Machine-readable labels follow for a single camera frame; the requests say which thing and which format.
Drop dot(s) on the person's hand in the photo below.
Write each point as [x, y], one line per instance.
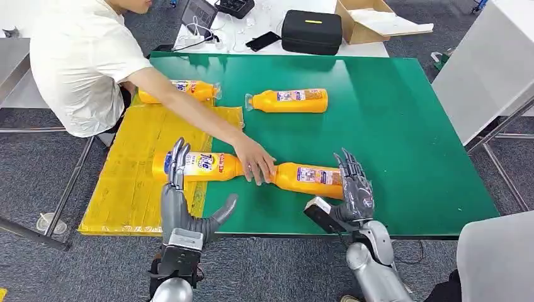
[254, 160]

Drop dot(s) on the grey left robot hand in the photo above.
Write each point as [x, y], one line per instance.
[175, 208]

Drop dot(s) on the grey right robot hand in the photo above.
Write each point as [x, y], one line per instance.
[358, 196]

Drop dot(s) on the orange drink bottle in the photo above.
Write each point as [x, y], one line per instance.
[208, 166]
[308, 187]
[200, 91]
[288, 106]

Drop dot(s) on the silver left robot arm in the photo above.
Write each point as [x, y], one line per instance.
[173, 291]

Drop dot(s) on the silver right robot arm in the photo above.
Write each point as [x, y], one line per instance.
[375, 266]

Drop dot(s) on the yellow sheet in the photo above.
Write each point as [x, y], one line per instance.
[133, 191]

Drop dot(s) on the green table mat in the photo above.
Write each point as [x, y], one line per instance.
[396, 146]

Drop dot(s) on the black smartphone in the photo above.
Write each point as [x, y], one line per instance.
[263, 41]

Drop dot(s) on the clear plastic cup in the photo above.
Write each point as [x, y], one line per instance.
[51, 225]

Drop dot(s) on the white power strip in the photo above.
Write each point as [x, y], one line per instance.
[190, 41]

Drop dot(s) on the black zip case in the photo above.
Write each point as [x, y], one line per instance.
[311, 33]

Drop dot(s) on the seated person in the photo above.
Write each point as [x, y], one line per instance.
[496, 262]

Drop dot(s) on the black device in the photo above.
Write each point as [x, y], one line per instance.
[235, 6]

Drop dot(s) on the dark tablet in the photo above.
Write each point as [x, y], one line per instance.
[200, 12]

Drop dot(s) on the green and white object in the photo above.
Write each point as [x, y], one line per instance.
[441, 61]

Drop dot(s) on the cardboard box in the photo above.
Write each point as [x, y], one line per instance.
[356, 31]

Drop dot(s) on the white foam sheet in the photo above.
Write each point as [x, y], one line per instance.
[392, 23]

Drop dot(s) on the white panel table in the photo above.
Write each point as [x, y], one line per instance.
[488, 66]

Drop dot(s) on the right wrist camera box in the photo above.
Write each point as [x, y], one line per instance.
[321, 214]

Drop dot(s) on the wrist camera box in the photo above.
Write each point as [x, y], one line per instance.
[321, 214]
[181, 250]

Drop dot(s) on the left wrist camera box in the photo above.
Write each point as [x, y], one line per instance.
[181, 250]

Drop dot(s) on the metal floor frame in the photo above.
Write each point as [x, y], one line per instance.
[71, 179]

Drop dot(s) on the metal table frame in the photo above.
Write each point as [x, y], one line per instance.
[498, 171]

